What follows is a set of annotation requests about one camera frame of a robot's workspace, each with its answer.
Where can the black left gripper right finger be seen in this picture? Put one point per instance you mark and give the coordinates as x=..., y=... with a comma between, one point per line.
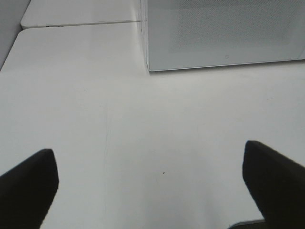
x=276, y=184

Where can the white microwave door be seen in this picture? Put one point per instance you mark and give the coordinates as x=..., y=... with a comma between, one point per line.
x=226, y=33

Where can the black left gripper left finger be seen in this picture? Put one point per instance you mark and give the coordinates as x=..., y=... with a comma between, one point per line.
x=28, y=190

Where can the white microwave oven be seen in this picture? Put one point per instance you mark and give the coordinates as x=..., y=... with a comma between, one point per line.
x=143, y=35

